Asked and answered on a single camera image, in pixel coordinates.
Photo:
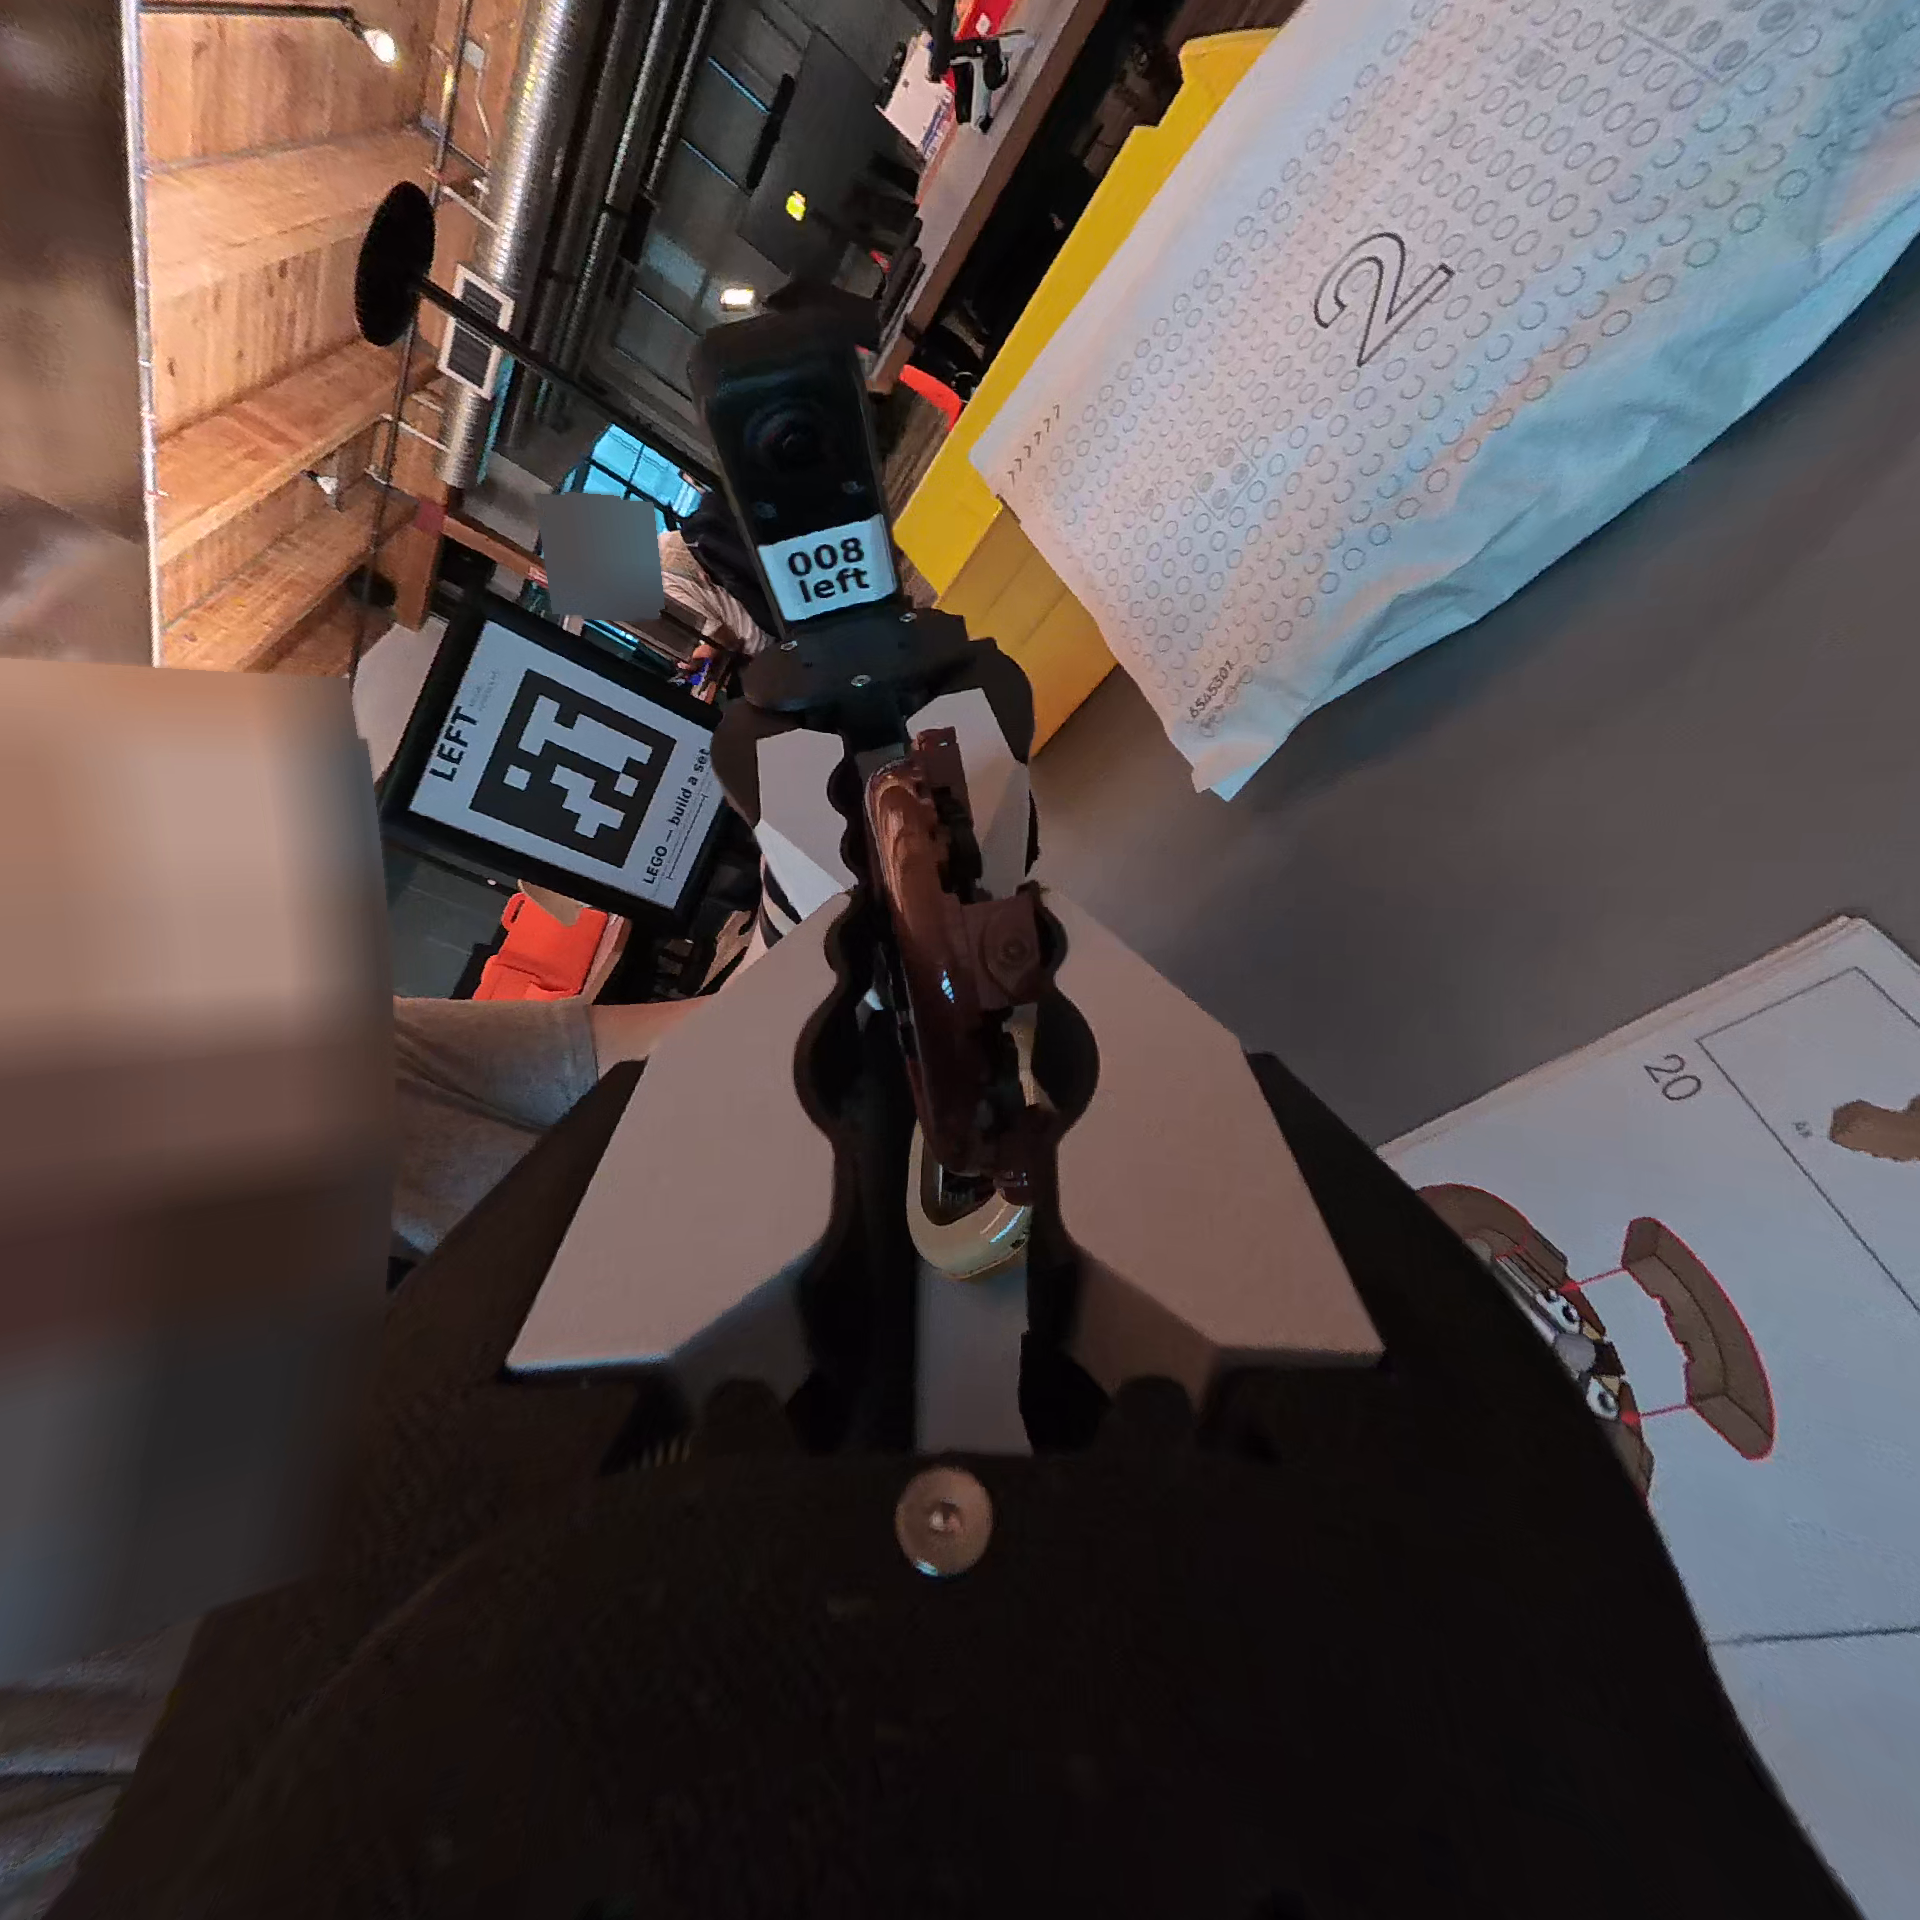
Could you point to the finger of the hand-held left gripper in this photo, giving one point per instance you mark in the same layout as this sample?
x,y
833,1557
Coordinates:
x,y
803,819
1002,797

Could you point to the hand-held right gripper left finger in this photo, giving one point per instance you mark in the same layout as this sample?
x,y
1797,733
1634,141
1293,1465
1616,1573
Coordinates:
x,y
674,1201

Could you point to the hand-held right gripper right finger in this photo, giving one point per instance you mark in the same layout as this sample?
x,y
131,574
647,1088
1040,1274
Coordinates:
x,y
1201,1201

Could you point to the grey desk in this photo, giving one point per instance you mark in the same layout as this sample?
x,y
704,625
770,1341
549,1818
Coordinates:
x,y
1424,901

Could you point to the yellow plastic bin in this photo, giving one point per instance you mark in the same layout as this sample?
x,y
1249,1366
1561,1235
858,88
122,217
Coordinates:
x,y
1036,599

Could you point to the orange chair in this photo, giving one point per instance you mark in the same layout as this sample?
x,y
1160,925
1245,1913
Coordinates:
x,y
546,945

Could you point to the sign board with square tag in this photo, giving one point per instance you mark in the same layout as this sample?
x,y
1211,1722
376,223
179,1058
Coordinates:
x,y
451,751

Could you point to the black disc lamp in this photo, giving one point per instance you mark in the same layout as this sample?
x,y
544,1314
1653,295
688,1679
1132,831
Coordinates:
x,y
394,267

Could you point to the white printed paper bag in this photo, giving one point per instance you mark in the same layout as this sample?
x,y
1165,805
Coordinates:
x,y
1424,450

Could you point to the building instruction booklet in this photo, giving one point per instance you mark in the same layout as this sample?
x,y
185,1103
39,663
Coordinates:
x,y
1723,1575

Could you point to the silver ventilation duct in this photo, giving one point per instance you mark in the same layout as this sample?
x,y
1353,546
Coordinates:
x,y
533,150

